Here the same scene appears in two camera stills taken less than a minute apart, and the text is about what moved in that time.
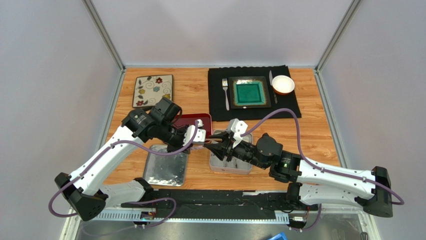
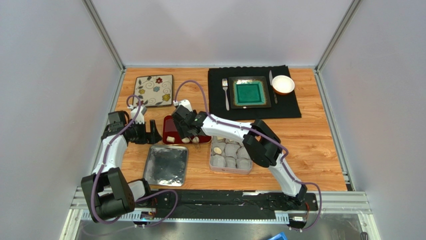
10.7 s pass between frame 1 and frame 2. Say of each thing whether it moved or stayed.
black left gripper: moved
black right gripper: moved
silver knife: stayed
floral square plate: stayed
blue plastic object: stayed
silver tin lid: stayed
